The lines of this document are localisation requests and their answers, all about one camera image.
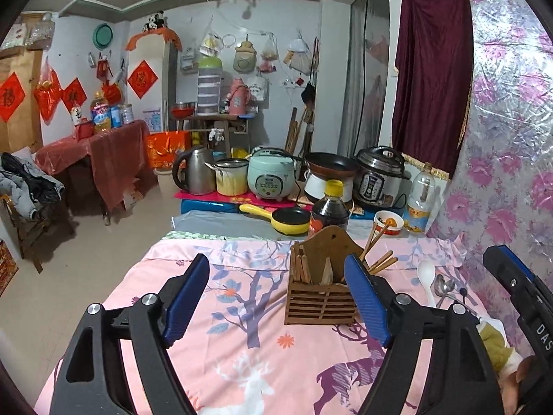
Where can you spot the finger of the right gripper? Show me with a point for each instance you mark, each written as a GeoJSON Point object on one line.
{"type": "Point", "coordinates": [507, 268]}

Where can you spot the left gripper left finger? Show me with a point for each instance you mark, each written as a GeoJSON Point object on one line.
{"type": "Point", "coordinates": [92, 377]}

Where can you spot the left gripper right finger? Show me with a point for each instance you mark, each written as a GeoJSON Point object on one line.
{"type": "Point", "coordinates": [460, 377]}

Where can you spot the person's right hand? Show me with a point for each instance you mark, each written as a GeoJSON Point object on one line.
{"type": "Point", "coordinates": [510, 378]}

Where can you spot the green plush toy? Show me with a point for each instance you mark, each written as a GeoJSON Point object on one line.
{"type": "Point", "coordinates": [504, 358]}

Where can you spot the metal spoon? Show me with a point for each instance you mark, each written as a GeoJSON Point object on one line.
{"type": "Point", "coordinates": [445, 289]}

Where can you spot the white ceramic spoon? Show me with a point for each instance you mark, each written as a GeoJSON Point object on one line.
{"type": "Point", "coordinates": [426, 276]}

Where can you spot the clear oil bottle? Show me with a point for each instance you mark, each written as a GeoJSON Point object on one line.
{"type": "Point", "coordinates": [421, 200]}

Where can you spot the red white bowl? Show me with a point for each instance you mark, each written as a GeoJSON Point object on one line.
{"type": "Point", "coordinates": [392, 223]}

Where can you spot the brown wooden utensil holder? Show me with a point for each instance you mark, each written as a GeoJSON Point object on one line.
{"type": "Point", "coordinates": [315, 304]}

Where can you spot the silver black pressure cooker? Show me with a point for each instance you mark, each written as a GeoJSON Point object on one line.
{"type": "Point", "coordinates": [378, 181]}

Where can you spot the chair with clothes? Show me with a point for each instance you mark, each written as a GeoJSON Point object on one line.
{"type": "Point", "coordinates": [34, 202]}

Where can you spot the dark soy sauce bottle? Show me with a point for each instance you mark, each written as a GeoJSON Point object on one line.
{"type": "Point", "coordinates": [330, 210]}

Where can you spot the brown pan on cooker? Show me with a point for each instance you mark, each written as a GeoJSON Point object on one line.
{"type": "Point", "coordinates": [323, 167]}

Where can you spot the red cloth covered table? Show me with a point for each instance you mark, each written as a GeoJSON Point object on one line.
{"type": "Point", "coordinates": [117, 159]}

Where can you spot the yellow frying pan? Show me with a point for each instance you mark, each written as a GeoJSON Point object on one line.
{"type": "Point", "coordinates": [290, 221]}

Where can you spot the stainless steel kettle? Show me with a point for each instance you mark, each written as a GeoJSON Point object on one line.
{"type": "Point", "coordinates": [192, 173]}

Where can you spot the red gift box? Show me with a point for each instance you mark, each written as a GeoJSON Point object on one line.
{"type": "Point", "coordinates": [162, 148]}

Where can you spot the cream yellow pot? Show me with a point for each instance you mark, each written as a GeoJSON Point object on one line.
{"type": "Point", "coordinates": [231, 176]}

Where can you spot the mint green rice cooker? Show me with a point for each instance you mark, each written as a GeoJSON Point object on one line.
{"type": "Point", "coordinates": [271, 173]}

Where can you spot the large oil bottle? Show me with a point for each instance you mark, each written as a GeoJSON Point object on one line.
{"type": "Point", "coordinates": [100, 113]}

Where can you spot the wooden side table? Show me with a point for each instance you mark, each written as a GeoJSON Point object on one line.
{"type": "Point", "coordinates": [218, 132]}

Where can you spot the white refrigerator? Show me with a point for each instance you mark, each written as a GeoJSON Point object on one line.
{"type": "Point", "coordinates": [152, 74]}

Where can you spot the pink thermos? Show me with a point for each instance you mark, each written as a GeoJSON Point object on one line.
{"type": "Point", "coordinates": [238, 97]}

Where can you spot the stacked plastic drawer tower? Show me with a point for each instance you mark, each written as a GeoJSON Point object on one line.
{"type": "Point", "coordinates": [209, 86]}

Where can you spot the floral purple wall sheet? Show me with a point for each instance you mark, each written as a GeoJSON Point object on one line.
{"type": "Point", "coordinates": [501, 192]}

